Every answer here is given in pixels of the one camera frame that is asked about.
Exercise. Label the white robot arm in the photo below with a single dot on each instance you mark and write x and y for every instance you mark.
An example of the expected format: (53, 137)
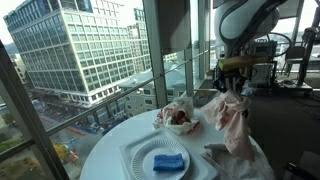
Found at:
(240, 20)

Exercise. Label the pink shirt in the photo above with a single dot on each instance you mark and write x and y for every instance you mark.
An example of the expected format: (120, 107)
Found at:
(238, 133)

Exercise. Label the metal equipment rack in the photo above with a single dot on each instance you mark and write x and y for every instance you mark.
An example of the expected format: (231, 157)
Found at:
(266, 75)

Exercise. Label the dark roller window blind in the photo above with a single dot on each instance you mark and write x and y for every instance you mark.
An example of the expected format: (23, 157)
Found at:
(173, 23)

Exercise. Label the blue sponge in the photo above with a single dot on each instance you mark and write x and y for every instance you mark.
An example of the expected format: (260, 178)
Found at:
(168, 162)

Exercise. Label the white paper plate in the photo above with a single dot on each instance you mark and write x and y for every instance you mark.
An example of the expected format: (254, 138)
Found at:
(143, 160)

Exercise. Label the yellowish wrist camera bar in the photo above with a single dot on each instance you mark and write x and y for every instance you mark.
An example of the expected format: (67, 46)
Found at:
(240, 62)

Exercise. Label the gray window mullion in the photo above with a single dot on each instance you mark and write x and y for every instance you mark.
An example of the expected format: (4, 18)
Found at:
(36, 126)
(155, 50)

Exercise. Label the gray office chair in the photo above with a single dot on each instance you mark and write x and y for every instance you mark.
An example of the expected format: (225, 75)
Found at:
(295, 53)

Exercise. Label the black metal bar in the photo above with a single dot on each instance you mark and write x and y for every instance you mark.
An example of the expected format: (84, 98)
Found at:
(296, 170)

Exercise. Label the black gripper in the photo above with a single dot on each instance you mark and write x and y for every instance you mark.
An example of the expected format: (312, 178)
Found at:
(220, 81)

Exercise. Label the white styrofoam box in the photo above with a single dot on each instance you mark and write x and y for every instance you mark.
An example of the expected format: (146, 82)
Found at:
(128, 148)

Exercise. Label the gray window railing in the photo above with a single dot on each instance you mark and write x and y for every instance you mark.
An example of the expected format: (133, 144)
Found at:
(116, 97)

